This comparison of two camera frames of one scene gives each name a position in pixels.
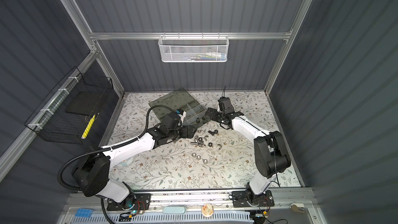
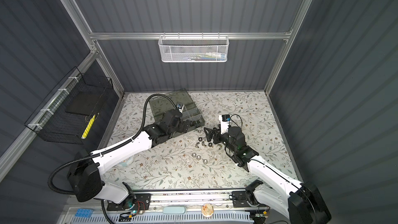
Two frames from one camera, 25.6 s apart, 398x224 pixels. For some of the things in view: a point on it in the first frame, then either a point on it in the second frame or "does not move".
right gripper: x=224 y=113 -> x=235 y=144
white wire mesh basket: x=193 y=49 does not move
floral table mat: x=219 y=157 does not move
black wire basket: x=65 y=115 does not move
